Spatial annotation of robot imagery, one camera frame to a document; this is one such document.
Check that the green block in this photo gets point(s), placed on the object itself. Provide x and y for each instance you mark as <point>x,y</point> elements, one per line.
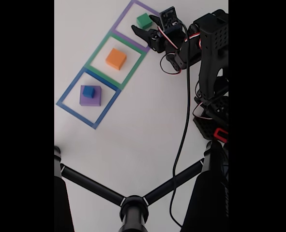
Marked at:
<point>144,21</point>

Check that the black camera tripod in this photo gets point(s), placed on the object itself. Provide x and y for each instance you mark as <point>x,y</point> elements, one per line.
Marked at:
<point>133,212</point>

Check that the blue tape square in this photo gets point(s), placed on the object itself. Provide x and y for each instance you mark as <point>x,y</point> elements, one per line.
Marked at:
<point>77,113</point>

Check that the green tape square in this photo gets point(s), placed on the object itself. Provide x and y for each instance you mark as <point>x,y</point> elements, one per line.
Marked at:
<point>94,54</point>

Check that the purple block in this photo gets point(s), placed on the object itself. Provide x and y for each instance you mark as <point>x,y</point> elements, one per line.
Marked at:
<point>96,100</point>

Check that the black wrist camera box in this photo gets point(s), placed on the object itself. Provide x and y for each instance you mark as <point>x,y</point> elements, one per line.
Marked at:
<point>170,18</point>

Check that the orange block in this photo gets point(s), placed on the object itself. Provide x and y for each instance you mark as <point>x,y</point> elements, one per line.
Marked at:
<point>116,58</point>

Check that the purple tape square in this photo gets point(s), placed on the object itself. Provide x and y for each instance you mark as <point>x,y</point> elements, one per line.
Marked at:
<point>123,36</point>

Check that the small blue cube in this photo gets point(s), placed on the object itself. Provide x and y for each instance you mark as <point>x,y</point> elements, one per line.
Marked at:
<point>88,91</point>

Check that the red clamp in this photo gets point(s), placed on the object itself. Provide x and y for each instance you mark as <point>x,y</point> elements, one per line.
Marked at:
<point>221,135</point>

